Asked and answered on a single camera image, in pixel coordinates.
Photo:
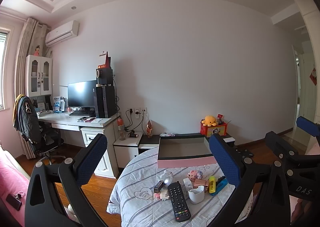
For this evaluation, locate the red card box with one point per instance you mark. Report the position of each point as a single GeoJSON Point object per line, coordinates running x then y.
{"type": "Point", "coordinates": [105, 61]}

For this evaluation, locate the blue box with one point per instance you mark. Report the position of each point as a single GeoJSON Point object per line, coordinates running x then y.
{"type": "Point", "coordinates": [59, 104]}

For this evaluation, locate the black top low cabinet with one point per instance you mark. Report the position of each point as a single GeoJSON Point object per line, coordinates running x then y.
{"type": "Point", "coordinates": [150, 140]}

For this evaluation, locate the striped white blanket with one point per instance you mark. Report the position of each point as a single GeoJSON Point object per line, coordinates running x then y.
{"type": "Point", "coordinates": [140, 207]}

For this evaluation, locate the white wall sockets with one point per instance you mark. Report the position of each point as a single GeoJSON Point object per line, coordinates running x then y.
{"type": "Point", "coordinates": [137, 112]}

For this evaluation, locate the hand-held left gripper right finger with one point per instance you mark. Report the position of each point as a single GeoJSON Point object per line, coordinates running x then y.
{"type": "Point", "coordinates": [225, 159]}

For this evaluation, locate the white nightstand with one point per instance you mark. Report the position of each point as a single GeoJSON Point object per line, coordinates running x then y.
{"type": "Point", "coordinates": [125, 152]}

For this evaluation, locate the black office chair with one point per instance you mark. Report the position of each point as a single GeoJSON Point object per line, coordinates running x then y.
{"type": "Point", "coordinates": [50, 142]}

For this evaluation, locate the black hair roller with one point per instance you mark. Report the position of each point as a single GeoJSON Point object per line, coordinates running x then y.
{"type": "Point", "coordinates": [133, 135]}

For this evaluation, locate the red door decoration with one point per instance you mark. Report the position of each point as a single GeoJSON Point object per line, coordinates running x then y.
{"type": "Point", "coordinates": [313, 74]}

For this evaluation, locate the pink quilt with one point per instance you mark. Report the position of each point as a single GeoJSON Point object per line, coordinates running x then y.
{"type": "Point", "coordinates": [302, 214]}

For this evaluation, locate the yellow highlighter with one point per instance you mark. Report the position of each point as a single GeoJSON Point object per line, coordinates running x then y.
{"type": "Point", "coordinates": [212, 184]}

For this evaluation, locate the rose gold tin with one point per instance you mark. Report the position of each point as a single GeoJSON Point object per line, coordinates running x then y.
{"type": "Point", "coordinates": [201, 183]}

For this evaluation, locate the black phone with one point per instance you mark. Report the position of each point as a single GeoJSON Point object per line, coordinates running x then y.
{"type": "Point", "coordinates": [13, 202]}

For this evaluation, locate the small red card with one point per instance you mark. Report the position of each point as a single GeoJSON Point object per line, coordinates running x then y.
{"type": "Point", "coordinates": [220, 116]}

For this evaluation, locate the window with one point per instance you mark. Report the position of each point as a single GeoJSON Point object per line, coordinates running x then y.
{"type": "Point", "coordinates": [3, 67]}

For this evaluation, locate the white door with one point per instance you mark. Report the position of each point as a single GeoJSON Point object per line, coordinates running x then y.
{"type": "Point", "coordinates": [306, 87]}

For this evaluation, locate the black computer monitor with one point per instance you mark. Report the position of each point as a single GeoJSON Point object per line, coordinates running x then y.
{"type": "Point", "coordinates": [81, 93]}

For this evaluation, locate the red crate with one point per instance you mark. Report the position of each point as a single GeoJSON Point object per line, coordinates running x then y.
{"type": "Point", "coordinates": [212, 130]}

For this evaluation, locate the orange snack bag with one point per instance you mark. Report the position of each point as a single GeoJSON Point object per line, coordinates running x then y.
{"type": "Point", "coordinates": [149, 129]}

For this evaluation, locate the white air conditioner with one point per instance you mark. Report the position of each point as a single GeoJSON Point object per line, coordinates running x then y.
{"type": "Point", "coordinates": [61, 33]}

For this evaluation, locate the floral packet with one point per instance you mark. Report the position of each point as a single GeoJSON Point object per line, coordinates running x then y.
{"type": "Point", "coordinates": [167, 134]}

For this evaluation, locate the black computer tower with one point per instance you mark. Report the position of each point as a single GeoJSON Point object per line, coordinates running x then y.
{"type": "Point", "coordinates": [105, 102]}

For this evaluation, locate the pink storage box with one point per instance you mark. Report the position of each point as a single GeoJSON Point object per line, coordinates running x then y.
{"type": "Point", "coordinates": [185, 163]}

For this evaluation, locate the yellow octopus plush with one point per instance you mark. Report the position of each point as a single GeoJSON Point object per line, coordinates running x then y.
{"type": "Point", "coordinates": [209, 120]}

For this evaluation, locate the beige curtain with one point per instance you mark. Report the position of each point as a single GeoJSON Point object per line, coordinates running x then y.
{"type": "Point", "coordinates": [27, 39]}

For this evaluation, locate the white glass-door cabinet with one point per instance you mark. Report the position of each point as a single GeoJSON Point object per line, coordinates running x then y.
{"type": "Point", "coordinates": [38, 74]}

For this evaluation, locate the dark printed jacket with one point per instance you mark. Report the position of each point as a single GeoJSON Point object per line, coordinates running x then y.
{"type": "Point", "coordinates": [26, 119]}

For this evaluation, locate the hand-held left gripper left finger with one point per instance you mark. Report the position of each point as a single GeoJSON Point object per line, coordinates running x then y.
{"type": "Point", "coordinates": [91, 157]}

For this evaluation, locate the small doll figure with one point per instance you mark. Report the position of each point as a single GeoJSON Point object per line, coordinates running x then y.
{"type": "Point", "coordinates": [37, 50]}

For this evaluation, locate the black keyboard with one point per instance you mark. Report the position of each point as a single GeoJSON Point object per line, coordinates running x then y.
{"type": "Point", "coordinates": [82, 112]}

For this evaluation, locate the orange cap bottle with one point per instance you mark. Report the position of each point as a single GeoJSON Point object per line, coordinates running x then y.
{"type": "Point", "coordinates": [121, 129]}

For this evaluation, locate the blue plastic tool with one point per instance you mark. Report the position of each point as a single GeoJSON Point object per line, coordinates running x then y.
{"type": "Point", "coordinates": [221, 185]}

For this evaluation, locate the pink pig block toy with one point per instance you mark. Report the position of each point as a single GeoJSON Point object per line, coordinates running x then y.
{"type": "Point", "coordinates": [193, 174]}

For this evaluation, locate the white charger adapter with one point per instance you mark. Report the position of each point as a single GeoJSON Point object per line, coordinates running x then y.
{"type": "Point", "coordinates": [187, 183]}

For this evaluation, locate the white desk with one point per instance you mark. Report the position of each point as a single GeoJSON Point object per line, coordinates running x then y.
{"type": "Point", "coordinates": [65, 118]}

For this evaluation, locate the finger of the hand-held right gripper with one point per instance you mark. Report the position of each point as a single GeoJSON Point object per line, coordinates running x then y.
{"type": "Point", "coordinates": [303, 123]}
{"type": "Point", "coordinates": [280, 144]}

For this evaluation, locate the pink bedding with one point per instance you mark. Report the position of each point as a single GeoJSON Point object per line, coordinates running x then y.
{"type": "Point", "coordinates": [11, 174]}

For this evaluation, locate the white cup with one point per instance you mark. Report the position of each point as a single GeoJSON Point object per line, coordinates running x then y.
{"type": "Point", "coordinates": [196, 195]}

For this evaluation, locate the black remote control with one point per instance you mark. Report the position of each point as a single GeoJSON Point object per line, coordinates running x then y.
{"type": "Point", "coordinates": [178, 202]}

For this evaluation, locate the black box with round dial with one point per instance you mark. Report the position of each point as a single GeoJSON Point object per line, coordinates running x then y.
{"type": "Point", "coordinates": [106, 76]}

